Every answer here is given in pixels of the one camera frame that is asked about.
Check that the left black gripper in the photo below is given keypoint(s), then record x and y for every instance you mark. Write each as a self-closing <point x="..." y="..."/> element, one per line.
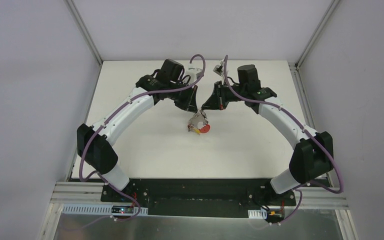
<point x="184" y="97"/>

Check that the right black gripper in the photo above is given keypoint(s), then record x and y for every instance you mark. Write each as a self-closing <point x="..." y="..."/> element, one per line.
<point x="219" y="97"/>

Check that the keyring with coloured keys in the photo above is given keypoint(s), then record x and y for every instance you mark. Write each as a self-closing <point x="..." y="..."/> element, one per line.
<point x="198" y="123"/>

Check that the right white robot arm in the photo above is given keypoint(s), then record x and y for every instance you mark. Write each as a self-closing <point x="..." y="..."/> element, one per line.
<point x="312" y="150"/>

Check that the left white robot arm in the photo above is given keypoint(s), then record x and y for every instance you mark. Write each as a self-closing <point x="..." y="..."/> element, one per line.
<point x="95" y="143"/>

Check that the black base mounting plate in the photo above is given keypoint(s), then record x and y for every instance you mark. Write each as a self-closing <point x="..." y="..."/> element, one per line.
<point x="200" y="197"/>

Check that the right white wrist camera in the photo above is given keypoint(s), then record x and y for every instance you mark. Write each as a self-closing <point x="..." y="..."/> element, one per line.
<point x="221" y="68"/>

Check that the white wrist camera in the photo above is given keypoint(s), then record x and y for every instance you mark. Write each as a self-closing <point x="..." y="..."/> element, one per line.
<point x="221" y="68"/>
<point x="193" y="72"/>

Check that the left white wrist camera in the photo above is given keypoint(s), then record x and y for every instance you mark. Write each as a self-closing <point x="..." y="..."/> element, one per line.
<point x="193" y="72"/>

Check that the aluminium frame rail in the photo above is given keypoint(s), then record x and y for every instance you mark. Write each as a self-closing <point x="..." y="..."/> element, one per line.
<point x="90" y="193"/>

